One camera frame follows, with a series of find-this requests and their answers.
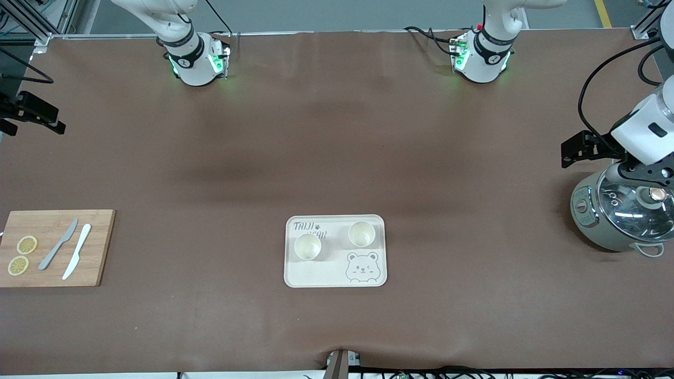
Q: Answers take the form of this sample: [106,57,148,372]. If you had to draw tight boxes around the white IKEA cup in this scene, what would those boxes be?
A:
[348,221,376,248]
[294,233,322,261]

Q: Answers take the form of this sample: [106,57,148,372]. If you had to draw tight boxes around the glass pot lid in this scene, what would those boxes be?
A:
[597,167,674,244]

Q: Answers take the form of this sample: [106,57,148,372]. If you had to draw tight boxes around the grey-green electric cooking pot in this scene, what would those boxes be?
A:
[570,168,674,258]

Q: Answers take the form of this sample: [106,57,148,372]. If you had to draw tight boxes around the grey plastic knife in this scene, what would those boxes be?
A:
[38,218,79,271]

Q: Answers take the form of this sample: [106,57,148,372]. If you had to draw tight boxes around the white plastic knife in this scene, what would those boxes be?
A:
[62,224,92,281]

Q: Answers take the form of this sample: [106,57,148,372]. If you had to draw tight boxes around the wooden cutting board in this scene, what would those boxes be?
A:
[0,210,116,288]

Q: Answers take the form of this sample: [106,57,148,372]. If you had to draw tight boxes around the brown table cover mat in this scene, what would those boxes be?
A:
[0,29,674,375]

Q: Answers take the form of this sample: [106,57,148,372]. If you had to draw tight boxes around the cream tray with bear print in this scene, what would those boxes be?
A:
[284,214,388,288]

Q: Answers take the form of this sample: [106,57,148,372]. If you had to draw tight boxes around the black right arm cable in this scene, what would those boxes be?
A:
[0,49,54,85]

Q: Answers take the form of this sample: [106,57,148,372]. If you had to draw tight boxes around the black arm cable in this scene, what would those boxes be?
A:
[0,49,54,85]
[578,37,665,138]

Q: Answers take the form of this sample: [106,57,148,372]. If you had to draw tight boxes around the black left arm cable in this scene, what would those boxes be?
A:
[578,37,665,138]

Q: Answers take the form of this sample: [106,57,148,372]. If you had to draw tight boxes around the black left camera mount plate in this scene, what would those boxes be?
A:
[620,161,674,186]

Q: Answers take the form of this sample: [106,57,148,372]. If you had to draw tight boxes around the black base cables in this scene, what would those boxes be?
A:
[404,26,459,56]

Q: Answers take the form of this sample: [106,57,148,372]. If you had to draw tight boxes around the thin black base cable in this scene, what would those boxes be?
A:
[204,0,232,35]

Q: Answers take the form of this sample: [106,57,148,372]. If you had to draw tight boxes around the grey camera stand post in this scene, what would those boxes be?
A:
[325,349,362,379]

